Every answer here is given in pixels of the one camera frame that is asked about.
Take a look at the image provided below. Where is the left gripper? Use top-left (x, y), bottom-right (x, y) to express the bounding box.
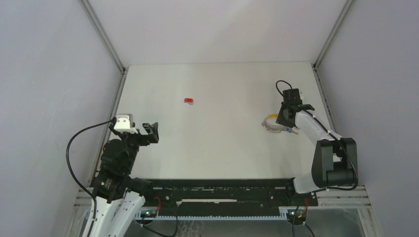
top-left (110, 121), bottom-right (159, 171)

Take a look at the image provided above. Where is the keyring bunch with coloured tags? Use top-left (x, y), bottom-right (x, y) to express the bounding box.
top-left (261, 114), bottom-right (298, 134)

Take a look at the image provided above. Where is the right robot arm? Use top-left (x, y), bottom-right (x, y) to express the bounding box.
top-left (276, 88), bottom-right (359, 205)

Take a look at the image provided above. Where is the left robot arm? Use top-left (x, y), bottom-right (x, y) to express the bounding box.
top-left (82, 118), bottom-right (159, 237)

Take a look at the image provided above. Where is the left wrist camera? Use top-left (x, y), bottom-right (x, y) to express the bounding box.
top-left (114, 114), bottom-right (138, 134)

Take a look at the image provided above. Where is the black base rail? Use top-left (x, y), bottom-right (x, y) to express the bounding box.
top-left (143, 178), bottom-right (319, 219)

